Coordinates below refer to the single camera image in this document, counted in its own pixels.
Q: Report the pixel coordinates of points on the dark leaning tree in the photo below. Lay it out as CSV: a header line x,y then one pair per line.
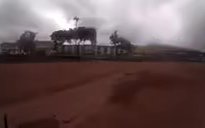
x,y
120,42

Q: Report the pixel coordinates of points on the wide dark tree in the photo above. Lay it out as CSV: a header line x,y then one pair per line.
x,y
75,35

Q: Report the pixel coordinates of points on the dark low fence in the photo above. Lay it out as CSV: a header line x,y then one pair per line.
x,y
100,58

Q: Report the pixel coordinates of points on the small dark tree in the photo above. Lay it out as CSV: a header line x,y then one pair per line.
x,y
26,40

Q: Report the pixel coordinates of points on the dark roofed building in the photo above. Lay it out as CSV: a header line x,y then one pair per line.
x,y
176,50

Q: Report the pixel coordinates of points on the pale long building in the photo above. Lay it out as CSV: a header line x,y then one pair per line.
x,y
90,50

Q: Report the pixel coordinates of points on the tall light mast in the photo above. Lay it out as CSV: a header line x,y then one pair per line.
x,y
76,25

